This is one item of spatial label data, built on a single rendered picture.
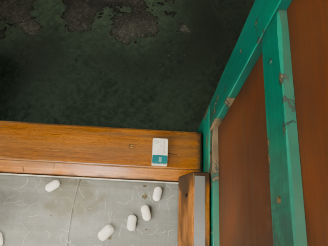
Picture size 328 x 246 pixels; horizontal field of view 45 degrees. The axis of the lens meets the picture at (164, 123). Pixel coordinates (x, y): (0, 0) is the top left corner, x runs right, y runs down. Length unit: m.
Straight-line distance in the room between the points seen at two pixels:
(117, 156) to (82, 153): 0.08
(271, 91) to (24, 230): 0.64
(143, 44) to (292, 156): 1.57
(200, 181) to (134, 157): 0.18
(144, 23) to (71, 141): 1.16
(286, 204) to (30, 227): 0.64
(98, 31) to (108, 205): 1.20
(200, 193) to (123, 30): 1.29
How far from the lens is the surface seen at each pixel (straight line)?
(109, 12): 2.02
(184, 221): 0.81
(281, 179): 0.42
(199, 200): 0.79
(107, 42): 1.93
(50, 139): 0.93
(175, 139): 0.92
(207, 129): 0.87
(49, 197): 0.92
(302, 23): 0.43
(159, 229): 0.90
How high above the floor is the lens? 1.63
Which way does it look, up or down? 69 degrees down
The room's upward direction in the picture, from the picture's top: 11 degrees clockwise
